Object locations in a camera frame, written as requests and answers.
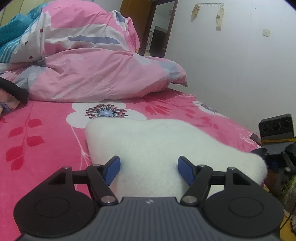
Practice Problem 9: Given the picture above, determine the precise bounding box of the cream white fleece sweater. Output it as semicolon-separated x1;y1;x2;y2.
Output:
85;118;267;199

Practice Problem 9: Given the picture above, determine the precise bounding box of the stack of folded clothes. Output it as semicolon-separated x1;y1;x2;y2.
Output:
0;89;20;115

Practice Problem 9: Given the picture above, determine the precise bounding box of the dark object on bed edge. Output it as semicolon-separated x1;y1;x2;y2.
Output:
250;133;261;146

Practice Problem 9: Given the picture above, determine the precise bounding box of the pink floral bed blanket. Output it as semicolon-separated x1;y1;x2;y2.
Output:
1;89;257;240

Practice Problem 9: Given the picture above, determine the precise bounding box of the black folded garment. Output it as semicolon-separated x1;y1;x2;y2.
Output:
0;77;29;104

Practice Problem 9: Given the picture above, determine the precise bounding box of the pink patterned duvet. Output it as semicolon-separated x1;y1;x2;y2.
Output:
1;1;187;102

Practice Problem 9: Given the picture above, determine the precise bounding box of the white wall outlet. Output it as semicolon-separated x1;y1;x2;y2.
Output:
262;29;270;38

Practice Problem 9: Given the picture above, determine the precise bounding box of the dark wooden door frame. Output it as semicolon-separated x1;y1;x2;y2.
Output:
119;1;178;58

